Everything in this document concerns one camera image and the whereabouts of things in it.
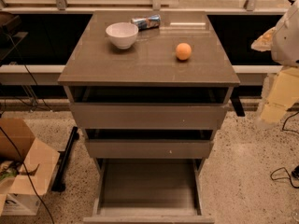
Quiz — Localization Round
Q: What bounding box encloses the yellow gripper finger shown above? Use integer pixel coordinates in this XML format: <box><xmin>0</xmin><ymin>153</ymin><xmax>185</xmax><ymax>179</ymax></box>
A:
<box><xmin>256</xmin><ymin>67</ymin><xmax>299</xmax><ymax>129</ymax></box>
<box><xmin>251</xmin><ymin>27</ymin><xmax>275</xmax><ymax>52</ymax></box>

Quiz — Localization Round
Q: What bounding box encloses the orange fruit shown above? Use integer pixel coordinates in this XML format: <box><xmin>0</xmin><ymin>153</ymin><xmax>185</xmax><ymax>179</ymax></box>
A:
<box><xmin>176</xmin><ymin>43</ymin><xmax>192</xmax><ymax>61</ymax></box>

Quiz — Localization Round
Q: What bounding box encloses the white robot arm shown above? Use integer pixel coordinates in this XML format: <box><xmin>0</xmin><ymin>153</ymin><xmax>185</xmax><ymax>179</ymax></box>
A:
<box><xmin>251</xmin><ymin>0</ymin><xmax>299</xmax><ymax>128</ymax></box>

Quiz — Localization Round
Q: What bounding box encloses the grey drawer cabinet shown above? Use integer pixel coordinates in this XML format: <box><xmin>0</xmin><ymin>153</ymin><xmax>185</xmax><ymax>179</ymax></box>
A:
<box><xmin>57</xmin><ymin>9</ymin><xmax>241</xmax><ymax>224</ymax></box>

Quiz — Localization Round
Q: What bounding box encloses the top grey drawer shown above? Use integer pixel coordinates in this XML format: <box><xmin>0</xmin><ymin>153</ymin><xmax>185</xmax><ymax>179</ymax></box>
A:
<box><xmin>66</xmin><ymin>86</ymin><xmax>232</xmax><ymax>130</ymax></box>

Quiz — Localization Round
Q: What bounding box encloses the open bottom grey drawer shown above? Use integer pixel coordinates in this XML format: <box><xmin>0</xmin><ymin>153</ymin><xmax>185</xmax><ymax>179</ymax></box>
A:
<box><xmin>83</xmin><ymin>159</ymin><xmax>215</xmax><ymax>224</ymax></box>

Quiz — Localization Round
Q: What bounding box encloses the middle grey drawer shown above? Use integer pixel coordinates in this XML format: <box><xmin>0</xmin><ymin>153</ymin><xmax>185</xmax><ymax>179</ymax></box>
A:
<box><xmin>85</xmin><ymin>129</ymin><xmax>215</xmax><ymax>159</ymax></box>

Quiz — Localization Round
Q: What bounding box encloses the crushed blue soda can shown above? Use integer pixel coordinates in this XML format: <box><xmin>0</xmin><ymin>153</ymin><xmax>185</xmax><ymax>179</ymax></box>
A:
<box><xmin>131</xmin><ymin>15</ymin><xmax>161</xmax><ymax>31</ymax></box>

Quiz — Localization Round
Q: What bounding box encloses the white ceramic bowl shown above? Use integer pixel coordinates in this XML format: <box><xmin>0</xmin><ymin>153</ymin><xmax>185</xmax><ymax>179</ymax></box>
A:
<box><xmin>106</xmin><ymin>22</ymin><xmax>139</xmax><ymax>49</ymax></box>

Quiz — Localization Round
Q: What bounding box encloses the black floor bar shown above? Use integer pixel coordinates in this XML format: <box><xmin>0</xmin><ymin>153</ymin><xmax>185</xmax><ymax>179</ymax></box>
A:
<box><xmin>51</xmin><ymin>126</ymin><xmax>79</xmax><ymax>192</ymax></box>

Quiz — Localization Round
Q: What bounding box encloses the brown cardboard box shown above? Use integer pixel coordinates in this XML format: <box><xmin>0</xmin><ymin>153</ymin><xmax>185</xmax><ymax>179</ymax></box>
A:
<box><xmin>0</xmin><ymin>118</ymin><xmax>61</xmax><ymax>197</ymax></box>

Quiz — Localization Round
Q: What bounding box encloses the white box with print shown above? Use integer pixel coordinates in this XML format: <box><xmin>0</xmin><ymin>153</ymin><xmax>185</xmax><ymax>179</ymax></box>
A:
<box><xmin>0</xmin><ymin>194</ymin><xmax>41</xmax><ymax>217</ymax></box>

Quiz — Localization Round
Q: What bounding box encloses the black cable left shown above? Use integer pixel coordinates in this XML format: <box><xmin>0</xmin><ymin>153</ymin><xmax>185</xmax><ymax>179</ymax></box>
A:
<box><xmin>0</xmin><ymin>31</ymin><xmax>56</xmax><ymax>224</ymax></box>

